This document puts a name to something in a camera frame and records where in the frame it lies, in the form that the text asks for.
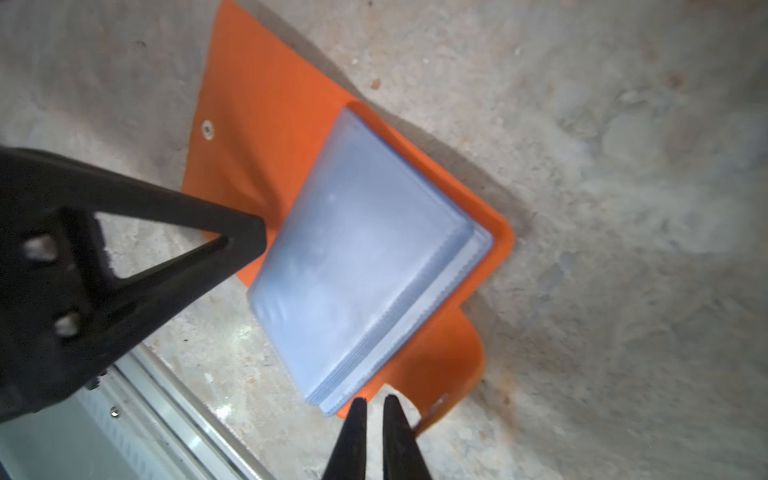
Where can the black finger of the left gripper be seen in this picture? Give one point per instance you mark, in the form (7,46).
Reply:
(65,315)

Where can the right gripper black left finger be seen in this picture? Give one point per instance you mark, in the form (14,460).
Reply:
(348,458)

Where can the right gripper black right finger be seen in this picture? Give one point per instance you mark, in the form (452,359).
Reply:
(402,458)

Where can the orange card holder wallet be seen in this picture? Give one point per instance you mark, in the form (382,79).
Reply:
(372,246)

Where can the aluminium mounting rail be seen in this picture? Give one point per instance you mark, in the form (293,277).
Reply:
(159,428)

